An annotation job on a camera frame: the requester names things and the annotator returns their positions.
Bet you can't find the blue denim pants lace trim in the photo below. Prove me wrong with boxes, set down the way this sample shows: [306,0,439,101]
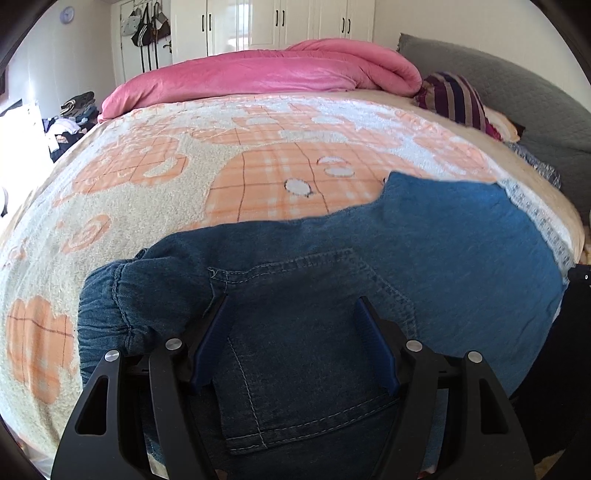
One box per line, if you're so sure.
[77,173,568,479]

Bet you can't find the peach white fleece blanket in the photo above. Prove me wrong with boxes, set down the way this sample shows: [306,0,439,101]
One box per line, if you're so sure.
[0,94,578,467]

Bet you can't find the grey quilted headboard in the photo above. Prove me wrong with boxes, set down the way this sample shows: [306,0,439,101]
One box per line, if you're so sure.
[398,33,591,224]

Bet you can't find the pile of clothes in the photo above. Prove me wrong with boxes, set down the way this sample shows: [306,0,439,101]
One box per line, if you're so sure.
[42,91,99,163]

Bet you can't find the striped purple pillow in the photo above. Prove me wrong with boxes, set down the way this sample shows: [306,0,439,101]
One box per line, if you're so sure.
[413,72,502,140]

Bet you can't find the pink comforter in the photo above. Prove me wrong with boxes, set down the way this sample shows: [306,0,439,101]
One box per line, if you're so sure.
[100,38,422,121]

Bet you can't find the hanging bags on door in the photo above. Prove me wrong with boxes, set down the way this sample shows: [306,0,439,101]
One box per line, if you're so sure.
[119,1,172,80]

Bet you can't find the white wardrobe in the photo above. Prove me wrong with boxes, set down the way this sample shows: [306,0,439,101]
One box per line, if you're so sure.
[111,0,376,85]

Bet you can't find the purple wall clock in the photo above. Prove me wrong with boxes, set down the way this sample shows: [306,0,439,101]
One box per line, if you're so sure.
[59,6,75,25]

